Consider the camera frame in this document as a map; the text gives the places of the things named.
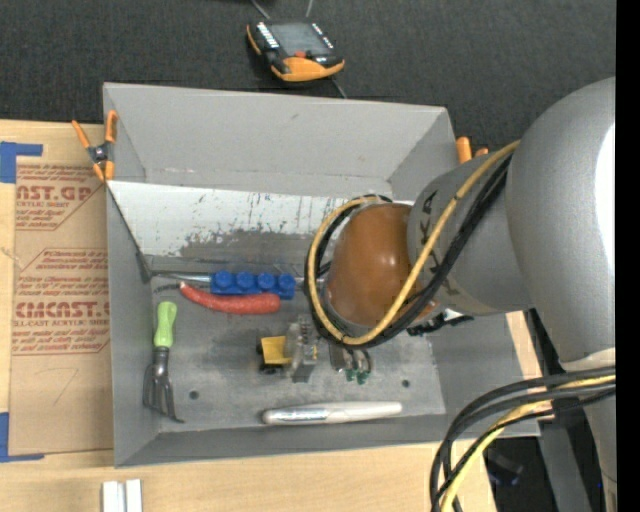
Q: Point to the blue studded toy brick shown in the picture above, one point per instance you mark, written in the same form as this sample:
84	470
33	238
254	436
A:
245	282

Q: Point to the brown cardboard board red print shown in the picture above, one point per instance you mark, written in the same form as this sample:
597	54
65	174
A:
60	380

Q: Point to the yellow and black toy vehicle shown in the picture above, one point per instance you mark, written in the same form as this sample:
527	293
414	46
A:
274	349

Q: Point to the grey metal bin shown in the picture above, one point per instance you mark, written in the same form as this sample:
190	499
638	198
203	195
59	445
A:
300	130

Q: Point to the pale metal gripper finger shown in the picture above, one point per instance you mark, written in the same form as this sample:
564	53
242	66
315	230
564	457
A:
306	365
301	331

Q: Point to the red toy chili pepper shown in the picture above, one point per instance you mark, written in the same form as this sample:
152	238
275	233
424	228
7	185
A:
235	304

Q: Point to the white and silver pen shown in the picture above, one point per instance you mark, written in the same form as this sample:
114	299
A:
330	413

